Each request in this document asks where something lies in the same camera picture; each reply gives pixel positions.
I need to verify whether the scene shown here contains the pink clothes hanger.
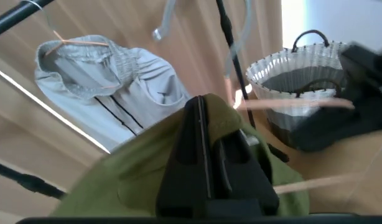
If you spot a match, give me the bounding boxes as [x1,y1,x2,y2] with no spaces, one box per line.
[151,0,365,195]
[38,2,119,91]

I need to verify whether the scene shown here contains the white laundry basket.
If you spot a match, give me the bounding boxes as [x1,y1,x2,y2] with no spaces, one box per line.
[245,29,351,149]

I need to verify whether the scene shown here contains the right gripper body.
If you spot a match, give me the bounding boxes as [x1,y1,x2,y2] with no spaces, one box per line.
[338,42,382,130]

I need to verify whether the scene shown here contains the black clothes rack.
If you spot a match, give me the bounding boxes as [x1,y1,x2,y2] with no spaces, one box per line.
[0,0,291,200]

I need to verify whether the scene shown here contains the pale grey shorts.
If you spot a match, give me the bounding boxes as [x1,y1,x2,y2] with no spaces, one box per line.
[34,34,192,153]

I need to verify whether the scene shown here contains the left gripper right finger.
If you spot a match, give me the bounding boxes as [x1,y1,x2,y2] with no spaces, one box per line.
[211,130,280,217]

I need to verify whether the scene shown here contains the green garment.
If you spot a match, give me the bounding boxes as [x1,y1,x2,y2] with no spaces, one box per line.
[50,93,310,218]

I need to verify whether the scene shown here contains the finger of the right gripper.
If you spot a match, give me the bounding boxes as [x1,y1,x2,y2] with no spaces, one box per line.
[290,104,366,154]

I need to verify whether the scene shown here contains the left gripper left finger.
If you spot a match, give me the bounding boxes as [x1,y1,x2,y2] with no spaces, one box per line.
[156,95,212,218]

